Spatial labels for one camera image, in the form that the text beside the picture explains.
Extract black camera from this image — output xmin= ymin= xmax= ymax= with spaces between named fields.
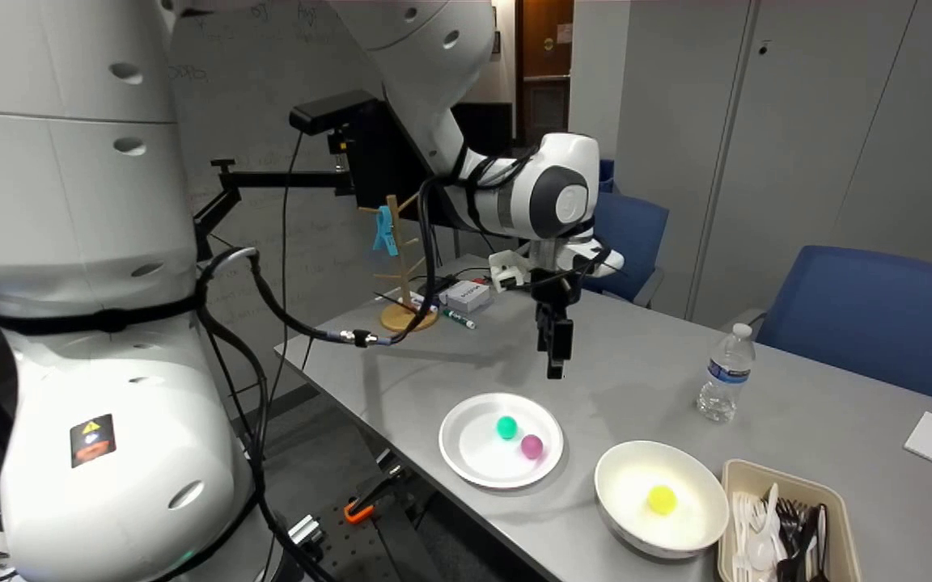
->
xmin=289 ymin=91 xmax=381 ymax=139

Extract wooden stand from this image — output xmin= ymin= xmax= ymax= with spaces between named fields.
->
xmin=376 ymin=191 xmax=444 ymax=337

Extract white bowl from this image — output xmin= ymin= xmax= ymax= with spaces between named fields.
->
xmin=592 ymin=437 xmax=730 ymax=563

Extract brown wooden door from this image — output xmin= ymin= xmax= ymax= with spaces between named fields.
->
xmin=516 ymin=0 xmax=576 ymax=150

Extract clear plastic water bottle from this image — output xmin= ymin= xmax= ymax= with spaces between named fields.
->
xmin=694 ymin=321 xmax=761 ymax=426

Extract silver metal knob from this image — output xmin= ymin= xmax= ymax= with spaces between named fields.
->
xmin=286 ymin=514 xmax=327 ymax=554

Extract orange black clamp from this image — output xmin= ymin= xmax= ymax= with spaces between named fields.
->
xmin=339 ymin=462 xmax=406 ymax=531

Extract yellow ball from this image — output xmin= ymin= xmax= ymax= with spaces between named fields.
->
xmin=645 ymin=483 xmax=679 ymax=518

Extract grey metal cabinet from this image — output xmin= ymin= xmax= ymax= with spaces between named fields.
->
xmin=613 ymin=0 xmax=932 ymax=333

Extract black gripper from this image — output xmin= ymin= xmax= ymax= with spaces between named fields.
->
xmin=528 ymin=269 xmax=582 ymax=382

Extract thick black cable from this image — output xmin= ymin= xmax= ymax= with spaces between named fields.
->
xmin=194 ymin=182 xmax=464 ymax=348

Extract black plastic cutlery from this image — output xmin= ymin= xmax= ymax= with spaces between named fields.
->
xmin=774 ymin=495 xmax=836 ymax=582

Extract thin black cable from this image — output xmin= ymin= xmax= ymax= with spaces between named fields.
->
xmin=253 ymin=129 xmax=312 ymax=455

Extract white plate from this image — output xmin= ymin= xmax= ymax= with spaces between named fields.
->
xmin=438 ymin=392 xmax=565 ymax=495

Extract small grey white box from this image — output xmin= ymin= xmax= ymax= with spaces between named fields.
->
xmin=439 ymin=277 xmax=496 ymax=318

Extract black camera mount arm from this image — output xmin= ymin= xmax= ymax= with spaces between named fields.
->
xmin=192 ymin=158 xmax=356 ymax=261

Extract black square panel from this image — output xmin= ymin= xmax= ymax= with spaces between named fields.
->
xmin=339 ymin=100 xmax=431 ymax=212

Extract blue clip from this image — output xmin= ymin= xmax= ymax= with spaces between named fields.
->
xmin=370 ymin=204 xmax=406 ymax=260

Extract white cutlery packet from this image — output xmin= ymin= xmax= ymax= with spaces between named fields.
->
xmin=728 ymin=483 xmax=787 ymax=582

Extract beige rectangular tray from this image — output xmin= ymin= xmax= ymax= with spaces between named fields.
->
xmin=714 ymin=455 xmax=869 ymax=582

